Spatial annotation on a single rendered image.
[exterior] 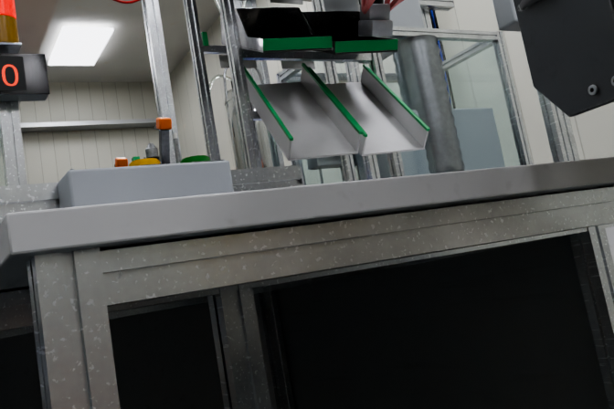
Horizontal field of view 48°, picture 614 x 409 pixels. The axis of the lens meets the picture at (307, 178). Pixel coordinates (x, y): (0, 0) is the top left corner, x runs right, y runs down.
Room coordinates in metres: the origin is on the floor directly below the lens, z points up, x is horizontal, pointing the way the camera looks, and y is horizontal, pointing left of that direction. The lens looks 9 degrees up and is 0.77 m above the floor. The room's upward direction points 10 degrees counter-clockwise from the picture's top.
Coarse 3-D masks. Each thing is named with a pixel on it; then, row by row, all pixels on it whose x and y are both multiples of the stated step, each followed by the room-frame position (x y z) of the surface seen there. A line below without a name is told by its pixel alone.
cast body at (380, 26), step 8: (376, 0) 1.24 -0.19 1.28; (360, 8) 1.27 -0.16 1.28; (376, 8) 1.24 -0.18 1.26; (384, 8) 1.25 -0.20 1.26; (360, 16) 1.28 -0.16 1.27; (368, 16) 1.25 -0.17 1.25; (376, 16) 1.25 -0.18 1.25; (384, 16) 1.25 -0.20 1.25; (360, 24) 1.28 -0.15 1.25; (368, 24) 1.25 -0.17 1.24; (376, 24) 1.24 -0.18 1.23; (384, 24) 1.25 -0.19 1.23; (392, 24) 1.25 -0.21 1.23; (360, 32) 1.29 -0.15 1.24; (368, 32) 1.25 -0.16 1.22; (376, 32) 1.24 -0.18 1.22; (384, 32) 1.25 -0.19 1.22; (392, 32) 1.26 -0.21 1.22
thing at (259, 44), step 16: (240, 16) 1.25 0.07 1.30; (256, 16) 1.40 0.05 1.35; (272, 16) 1.41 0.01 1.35; (288, 16) 1.36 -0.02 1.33; (240, 32) 1.26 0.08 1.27; (256, 32) 1.41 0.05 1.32; (272, 32) 1.43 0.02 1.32; (288, 32) 1.38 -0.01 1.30; (304, 32) 1.30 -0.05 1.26; (256, 48) 1.19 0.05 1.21; (272, 48) 1.16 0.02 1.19; (288, 48) 1.17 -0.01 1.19; (304, 48) 1.18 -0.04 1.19; (320, 48) 1.20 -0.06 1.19
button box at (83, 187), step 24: (96, 168) 0.82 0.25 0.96; (120, 168) 0.83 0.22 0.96; (144, 168) 0.85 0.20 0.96; (168, 168) 0.86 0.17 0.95; (192, 168) 0.88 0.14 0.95; (216, 168) 0.90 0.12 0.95; (72, 192) 0.80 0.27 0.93; (96, 192) 0.82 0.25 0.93; (120, 192) 0.83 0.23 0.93; (144, 192) 0.85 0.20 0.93; (168, 192) 0.86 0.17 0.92; (192, 192) 0.88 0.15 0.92; (216, 192) 0.89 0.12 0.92
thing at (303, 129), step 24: (264, 96) 1.21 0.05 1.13; (288, 96) 1.31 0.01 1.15; (312, 96) 1.32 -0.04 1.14; (264, 120) 1.22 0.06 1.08; (288, 120) 1.24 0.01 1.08; (312, 120) 1.25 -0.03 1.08; (336, 120) 1.24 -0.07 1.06; (288, 144) 1.13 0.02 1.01; (312, 144) 1.19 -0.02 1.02; (336, 144) 1.20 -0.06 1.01
